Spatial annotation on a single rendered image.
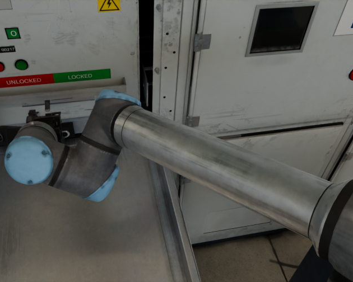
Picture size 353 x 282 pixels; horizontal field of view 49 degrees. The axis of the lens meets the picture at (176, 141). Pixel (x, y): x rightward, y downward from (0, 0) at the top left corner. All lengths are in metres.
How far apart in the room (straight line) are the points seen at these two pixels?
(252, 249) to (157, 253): 1.08
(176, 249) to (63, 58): 0.60
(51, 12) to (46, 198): 0.51
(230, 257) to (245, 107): 0.95
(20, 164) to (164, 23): 0.51
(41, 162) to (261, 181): 0.43
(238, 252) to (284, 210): 1.51
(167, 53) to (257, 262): 1.27
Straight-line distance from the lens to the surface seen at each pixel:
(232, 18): 1.07
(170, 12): 1.04
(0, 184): 1.25
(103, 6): 1.05
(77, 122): 1.27
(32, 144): 0.78
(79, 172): 0.81
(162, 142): 0.68
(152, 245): 1.07
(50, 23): 1.07
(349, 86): 1.44
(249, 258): 2.05
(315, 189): 0.55
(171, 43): 1.09
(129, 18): 1.08
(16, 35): 1.10
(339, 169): 1.83
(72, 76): 1.17
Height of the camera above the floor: 1.79
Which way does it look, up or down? 47 degrees down
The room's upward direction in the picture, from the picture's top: 5 degrees clockwise
